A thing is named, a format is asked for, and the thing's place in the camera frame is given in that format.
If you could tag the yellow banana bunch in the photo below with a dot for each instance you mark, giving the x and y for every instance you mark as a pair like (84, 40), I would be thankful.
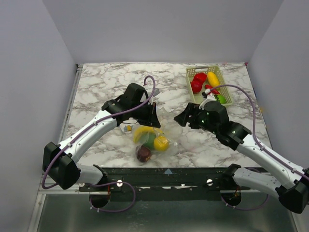
(141, 130)

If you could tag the pale green perforated basket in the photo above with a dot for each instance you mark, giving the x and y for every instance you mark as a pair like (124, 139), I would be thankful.
(192, 71)

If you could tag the clear zip top bag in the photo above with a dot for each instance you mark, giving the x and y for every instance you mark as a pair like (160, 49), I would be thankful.
(171, 130)

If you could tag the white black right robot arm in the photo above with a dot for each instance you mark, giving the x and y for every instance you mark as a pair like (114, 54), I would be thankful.
(288, 182)

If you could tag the green bell pepper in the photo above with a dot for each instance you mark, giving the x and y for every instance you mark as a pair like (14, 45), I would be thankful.
(147, 140)

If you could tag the red bell pepper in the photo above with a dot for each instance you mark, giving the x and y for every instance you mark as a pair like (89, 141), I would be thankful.
(200, 77)

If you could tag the yellow green lemon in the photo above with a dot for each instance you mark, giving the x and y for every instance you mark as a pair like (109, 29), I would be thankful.
(161, 143)

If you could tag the yellow mango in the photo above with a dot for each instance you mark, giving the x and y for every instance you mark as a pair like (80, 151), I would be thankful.
(213, 79)

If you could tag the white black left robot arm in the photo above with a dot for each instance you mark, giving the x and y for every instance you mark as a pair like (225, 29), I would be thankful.
(61, 161)

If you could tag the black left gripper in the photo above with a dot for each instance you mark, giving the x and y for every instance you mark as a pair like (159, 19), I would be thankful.
(152, 119)

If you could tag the small green watermelon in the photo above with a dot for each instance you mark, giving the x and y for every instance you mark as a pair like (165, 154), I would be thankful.
(220, 98)

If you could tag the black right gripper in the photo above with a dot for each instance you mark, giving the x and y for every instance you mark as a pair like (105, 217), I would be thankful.
(190, 115)

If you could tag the black mounting rail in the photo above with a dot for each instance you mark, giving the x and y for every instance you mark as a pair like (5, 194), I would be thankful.
(163, 184)

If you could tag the red round fruit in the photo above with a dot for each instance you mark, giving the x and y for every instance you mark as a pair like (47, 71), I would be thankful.
(196, 86)

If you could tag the dark maroon fruit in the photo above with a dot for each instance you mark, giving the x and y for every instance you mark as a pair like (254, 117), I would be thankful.
(143, 153)

